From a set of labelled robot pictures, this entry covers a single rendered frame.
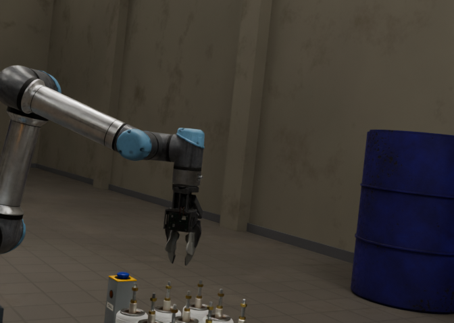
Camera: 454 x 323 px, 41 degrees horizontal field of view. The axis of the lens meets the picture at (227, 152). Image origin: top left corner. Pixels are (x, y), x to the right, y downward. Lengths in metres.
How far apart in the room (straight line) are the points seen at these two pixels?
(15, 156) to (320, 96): 3.67
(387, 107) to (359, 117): 0.28
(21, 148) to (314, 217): 3.60
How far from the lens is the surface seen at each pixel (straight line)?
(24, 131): 1.80
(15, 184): 1.82
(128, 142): 1.50
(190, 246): 1.65
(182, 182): 1.61
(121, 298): 2.06
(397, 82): 4.61
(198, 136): 1.61
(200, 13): 7.04
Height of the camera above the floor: 0.78
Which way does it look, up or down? 1 degrees down
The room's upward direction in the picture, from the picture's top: 6 degrees clockwise
